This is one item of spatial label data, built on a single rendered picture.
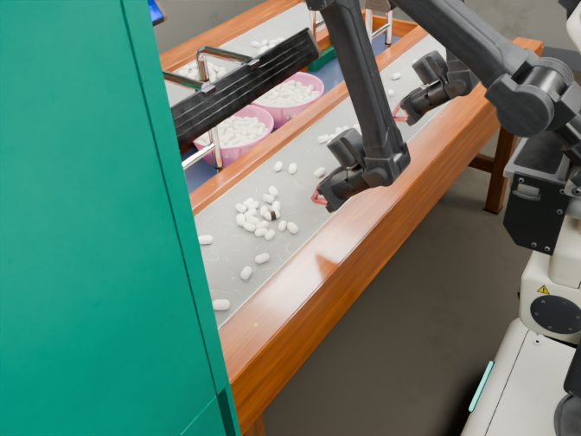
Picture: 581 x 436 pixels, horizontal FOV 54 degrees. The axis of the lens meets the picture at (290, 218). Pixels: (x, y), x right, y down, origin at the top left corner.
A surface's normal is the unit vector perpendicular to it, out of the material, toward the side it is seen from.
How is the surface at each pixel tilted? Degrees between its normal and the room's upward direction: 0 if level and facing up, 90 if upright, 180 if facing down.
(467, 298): 0
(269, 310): 0
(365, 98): 95
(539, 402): 0
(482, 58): 89
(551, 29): 90
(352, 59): 95
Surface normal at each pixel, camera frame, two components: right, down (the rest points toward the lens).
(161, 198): 0.80, 0.33
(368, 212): -0.06, -0.77
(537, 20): -0.54, 0.55
